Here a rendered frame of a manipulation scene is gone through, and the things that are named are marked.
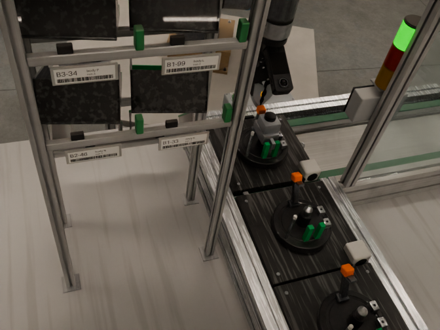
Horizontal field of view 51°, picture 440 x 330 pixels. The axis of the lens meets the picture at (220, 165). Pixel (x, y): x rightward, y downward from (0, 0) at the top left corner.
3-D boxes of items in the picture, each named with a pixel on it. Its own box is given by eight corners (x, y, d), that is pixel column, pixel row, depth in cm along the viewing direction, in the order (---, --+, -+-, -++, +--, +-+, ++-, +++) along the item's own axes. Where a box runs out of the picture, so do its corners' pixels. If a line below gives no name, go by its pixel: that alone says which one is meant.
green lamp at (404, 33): (388, 38, 94) (398, 18, 91) (408, 37, 96) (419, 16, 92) (401, 54, 91) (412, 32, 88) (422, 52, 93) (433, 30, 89)
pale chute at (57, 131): (69, 141, 115) (68, 122, 115) (123, 140, 118) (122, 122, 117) (50, 143, 88) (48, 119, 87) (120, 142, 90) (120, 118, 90)
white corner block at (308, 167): (295, 170, 123) (298, 160, 120) (310, 167, 125) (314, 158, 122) (302, 184, 120) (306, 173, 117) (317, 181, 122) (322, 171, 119)
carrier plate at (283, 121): (204, 129, 129) (205, 124, 128) (281, 118, 136) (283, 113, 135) (232, 196, 115) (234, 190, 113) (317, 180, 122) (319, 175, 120)
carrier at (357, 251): (234, 201, 114) (242, 167, 105) (320, 184, 121) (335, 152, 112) (271, 289, 99) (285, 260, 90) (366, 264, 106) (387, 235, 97)
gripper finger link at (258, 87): (251, 95, 124) (257, 67, 118) (259, 109, 121) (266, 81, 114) (240, 96, 123) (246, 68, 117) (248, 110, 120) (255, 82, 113)
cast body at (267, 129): (253, 128, 121) (257, 107, 116) (268, 125, 122) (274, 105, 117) (264, 150, 116) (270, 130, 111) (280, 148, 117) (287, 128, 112)
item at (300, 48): (95, -1, 189) (94, -8, 187) (311, 35, 191) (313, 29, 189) (31, 112, 142) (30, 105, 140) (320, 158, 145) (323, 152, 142)
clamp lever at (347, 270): (336, 293, 95) (340, 264, 92) (344, 291, 96) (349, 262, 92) (346, 306, 92) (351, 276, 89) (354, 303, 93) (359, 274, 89)
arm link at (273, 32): (298, 25, 102) (265, 27, 100) (294, 42, 106) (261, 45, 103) (285, 6, 107) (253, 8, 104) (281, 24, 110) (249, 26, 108)
